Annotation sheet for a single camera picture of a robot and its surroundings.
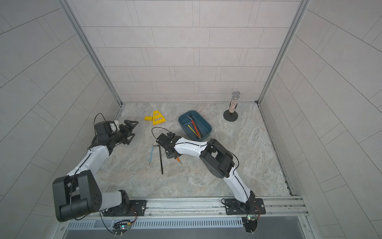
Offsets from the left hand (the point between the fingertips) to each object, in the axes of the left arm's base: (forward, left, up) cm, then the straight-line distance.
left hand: (139, 125), depth 85 cm
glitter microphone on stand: (+19, -59, -12) cm, 63 cm away
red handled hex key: (+12, -31, -13) cm, 36 cm away
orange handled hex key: (-15, -23, -14) cm, 31 cm away
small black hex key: (-14, -12, -14) cm, 23 cm away
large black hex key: (+10, -33, -13) cm, 37 cm away
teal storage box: (+8, -39, -13) cm, 42 cm away
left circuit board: (-46, 0, -14) cm, 48 cm away
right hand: (-9, -19, -18) cm, 28 cm away
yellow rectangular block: (+16, +3, -14) cm, 21 cm away
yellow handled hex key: (+7, -30, -13) cm, 33 cm away
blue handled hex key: (-11, -6, -15) cm, 20 cm away
